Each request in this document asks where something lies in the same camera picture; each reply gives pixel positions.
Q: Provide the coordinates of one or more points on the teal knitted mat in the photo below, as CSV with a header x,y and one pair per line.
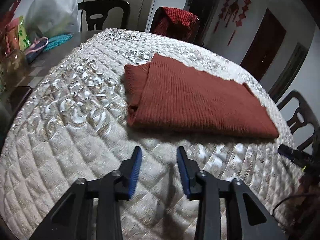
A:
x,y
57,42

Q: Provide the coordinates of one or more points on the red checked cloth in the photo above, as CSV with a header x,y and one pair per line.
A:
x,y
175,21

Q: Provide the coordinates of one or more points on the dark glass door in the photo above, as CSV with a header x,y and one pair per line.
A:
x,y
202,12

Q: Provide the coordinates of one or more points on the dark wooden chair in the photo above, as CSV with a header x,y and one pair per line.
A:
x,y
196,32
300,115
105,8

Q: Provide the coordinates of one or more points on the red gift bag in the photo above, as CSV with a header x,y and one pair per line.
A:
x,y
10,10

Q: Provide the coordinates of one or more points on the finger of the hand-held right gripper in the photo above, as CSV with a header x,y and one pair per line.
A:
x,y
287,152

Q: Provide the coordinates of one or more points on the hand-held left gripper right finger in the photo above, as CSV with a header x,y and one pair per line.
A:
x,y
183,177

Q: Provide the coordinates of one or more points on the green flowered packet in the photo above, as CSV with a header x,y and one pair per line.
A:
x,y
24,33

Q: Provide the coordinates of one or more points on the beige quilted floral blanket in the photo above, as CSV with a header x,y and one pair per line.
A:
x,y
75,130

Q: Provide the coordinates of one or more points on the pink and blue pouch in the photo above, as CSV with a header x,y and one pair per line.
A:
x,y
35,51

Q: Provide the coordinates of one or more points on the white plastic bag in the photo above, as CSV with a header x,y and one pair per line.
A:
x,y
55,10

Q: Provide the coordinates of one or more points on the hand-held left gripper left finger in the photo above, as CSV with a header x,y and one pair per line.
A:
x,y
133,177

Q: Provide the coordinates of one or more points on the glass jar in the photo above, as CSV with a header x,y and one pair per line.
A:
x,y
13,67

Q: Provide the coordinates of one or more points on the brown wooden door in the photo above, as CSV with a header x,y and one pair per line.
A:
x,y
265,47

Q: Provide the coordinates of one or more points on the red hanging knot ornament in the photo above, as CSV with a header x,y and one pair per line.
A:
x,y
233,10
241,17
223,10

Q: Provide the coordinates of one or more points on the rust red knit sweater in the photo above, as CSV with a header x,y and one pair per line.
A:
x,y
195,100

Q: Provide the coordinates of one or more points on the black phone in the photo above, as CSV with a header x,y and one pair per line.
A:
x,y
20,100

